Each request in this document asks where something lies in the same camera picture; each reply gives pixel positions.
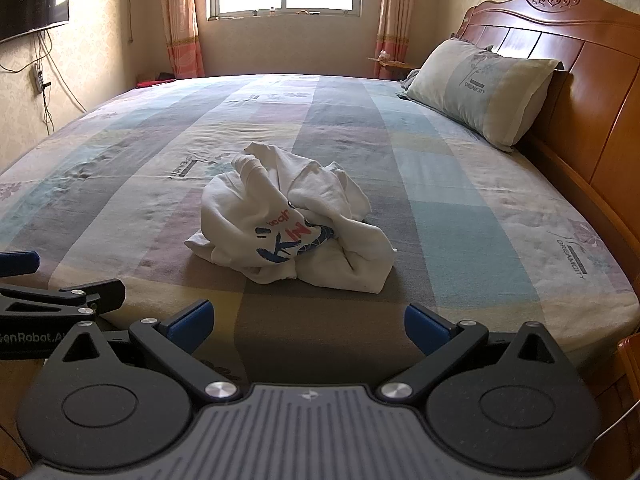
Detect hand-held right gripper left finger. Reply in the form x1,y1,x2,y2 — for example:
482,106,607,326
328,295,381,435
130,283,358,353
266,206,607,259
62,299,243,406

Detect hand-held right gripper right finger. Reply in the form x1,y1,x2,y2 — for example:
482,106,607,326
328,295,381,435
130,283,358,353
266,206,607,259
377,302,557,406

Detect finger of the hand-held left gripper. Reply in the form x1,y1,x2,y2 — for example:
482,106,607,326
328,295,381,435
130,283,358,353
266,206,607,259
0,280,126,331
0,251,41,278

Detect white printed sweatshirt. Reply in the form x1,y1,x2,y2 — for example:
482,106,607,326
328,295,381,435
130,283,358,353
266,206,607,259
184,142,397,295

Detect wooden nightstand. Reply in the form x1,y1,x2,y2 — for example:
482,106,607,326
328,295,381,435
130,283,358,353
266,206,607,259
590,335,640,461

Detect pastel patchwork bedsheet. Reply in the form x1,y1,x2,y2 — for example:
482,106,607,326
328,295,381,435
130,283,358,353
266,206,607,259
0,74,640,396

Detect pale printed pillow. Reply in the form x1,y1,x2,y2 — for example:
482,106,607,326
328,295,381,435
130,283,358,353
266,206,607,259
398,37,560,153

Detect wooden side table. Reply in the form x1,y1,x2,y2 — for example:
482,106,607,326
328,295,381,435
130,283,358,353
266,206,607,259
368,51,422,81

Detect wooden bed headboard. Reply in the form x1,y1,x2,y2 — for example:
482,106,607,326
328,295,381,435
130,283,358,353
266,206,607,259
457,0,640,341

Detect orange checked curtain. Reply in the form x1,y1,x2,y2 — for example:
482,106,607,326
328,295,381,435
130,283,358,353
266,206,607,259
157,0,206,80
376,0,413,80

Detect black wall cables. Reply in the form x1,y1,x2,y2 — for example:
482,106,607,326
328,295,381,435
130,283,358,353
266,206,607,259
0,30,90,136

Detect wall television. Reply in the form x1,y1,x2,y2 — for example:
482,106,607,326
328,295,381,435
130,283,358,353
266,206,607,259
0,0,71,45

